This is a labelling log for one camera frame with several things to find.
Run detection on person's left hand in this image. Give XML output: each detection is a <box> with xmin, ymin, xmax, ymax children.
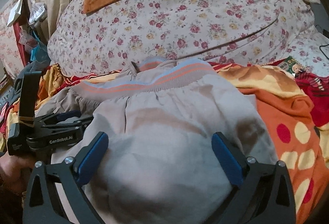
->
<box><xmin>1</xmin><ymin>153</ymin><xmax>36</xmax><ymax>195</ymax></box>

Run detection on orange yellow red blanket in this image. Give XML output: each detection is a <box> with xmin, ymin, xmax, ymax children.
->
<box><xmin>0</xmin><ymin>59</ymin><xmax>329</xmax><ymax>224</ymax></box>

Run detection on grey dark clothes pile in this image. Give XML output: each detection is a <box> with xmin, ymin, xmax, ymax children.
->
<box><xmin>1</xmin><ymin>61</ymin><xmax>50</xmax><ymax>113</ymax></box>

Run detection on beige zip-up jacket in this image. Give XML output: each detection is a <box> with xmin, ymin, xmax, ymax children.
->
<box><xmin>37</xmin><ymin>60</ymin><xmax>278</xmax><ymax>223</ymax></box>

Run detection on green snack packet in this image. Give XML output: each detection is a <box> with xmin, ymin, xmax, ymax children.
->
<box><xmin>278</xmin><ymin>56</ymin><xmax>306</xmax><ymax>76</ymax></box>

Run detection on floral rose-print quilt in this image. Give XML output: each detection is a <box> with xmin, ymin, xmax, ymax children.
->
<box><xmin>48</xmin><ymin>0</ymin><xmax>328</xmax><ymax>76</ymax></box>

